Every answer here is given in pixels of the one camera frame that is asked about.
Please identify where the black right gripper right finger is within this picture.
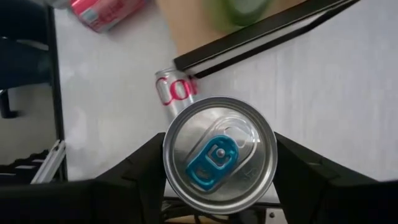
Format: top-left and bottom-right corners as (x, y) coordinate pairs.
(272, 132), (398, 224)

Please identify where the silver Diet Coke can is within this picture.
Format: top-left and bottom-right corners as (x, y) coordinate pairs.
(154, 67), (200, 125)

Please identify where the red can pale label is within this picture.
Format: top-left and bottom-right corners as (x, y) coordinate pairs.
(68, 0), (147, 34)

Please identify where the light wooden shelf board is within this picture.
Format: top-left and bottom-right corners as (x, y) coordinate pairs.
(155, 0), (312, 57)

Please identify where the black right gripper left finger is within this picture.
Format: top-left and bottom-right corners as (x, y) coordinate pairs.
(0, 132), (169, 224)

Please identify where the green Sanzo can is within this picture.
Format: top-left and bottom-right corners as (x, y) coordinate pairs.
(206, 0), (274, 32)

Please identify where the silver aluminium extrusion bar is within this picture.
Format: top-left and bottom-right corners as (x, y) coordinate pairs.
(30, 139), (67, 185)

